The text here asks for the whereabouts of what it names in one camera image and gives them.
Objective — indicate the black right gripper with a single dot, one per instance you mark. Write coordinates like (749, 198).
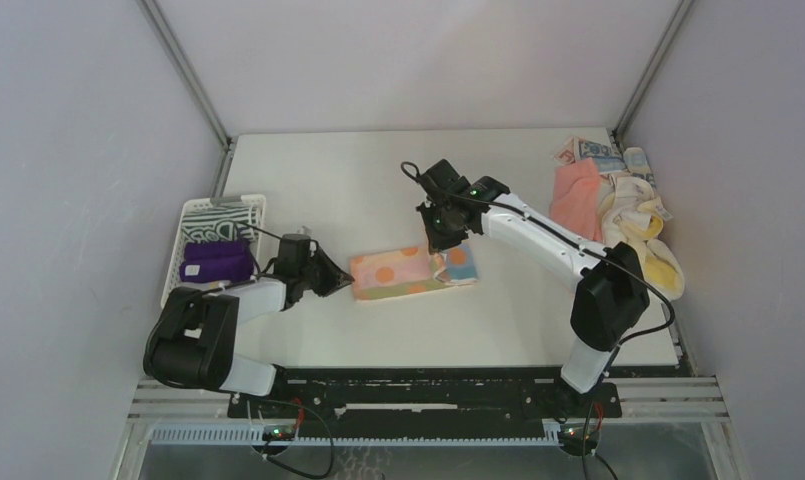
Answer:
(442, 226)

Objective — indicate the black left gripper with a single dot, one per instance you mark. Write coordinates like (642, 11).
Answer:
(335, 277)

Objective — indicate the orange polka dot towel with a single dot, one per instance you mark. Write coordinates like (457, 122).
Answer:
(411, 271)

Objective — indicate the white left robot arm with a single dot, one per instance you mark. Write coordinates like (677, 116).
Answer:
(193, 343)

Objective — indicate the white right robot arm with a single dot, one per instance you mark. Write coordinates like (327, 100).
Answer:
(609, 292)

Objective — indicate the purple towel roll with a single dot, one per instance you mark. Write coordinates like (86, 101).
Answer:
(229, 261)

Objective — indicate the black white zebra towel roll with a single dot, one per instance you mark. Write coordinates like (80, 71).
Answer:
(221, 223)

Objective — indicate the pink towel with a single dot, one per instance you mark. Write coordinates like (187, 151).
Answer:
(575, 199)

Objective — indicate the left base control board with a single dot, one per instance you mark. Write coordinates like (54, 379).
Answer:
(278, 434)

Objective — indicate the base control board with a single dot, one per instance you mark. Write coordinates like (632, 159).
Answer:
(278, 434)
(578, 433)

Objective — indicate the white yellow towel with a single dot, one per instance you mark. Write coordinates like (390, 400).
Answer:
(634, 214)

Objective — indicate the blue patterned towel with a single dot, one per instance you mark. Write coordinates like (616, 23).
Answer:
(609, 160)

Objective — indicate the right base control board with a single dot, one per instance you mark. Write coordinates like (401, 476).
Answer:
(578, 433)

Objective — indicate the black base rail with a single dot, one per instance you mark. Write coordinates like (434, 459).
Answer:
(425, 403)

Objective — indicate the left aluminium frame post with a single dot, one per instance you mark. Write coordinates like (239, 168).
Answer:
(175, 53)

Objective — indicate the aluminium frame post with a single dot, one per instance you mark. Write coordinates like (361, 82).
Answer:
(175, 53)
(653, 66)

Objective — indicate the right aluminium frame post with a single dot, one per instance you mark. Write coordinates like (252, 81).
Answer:
(653, 66)

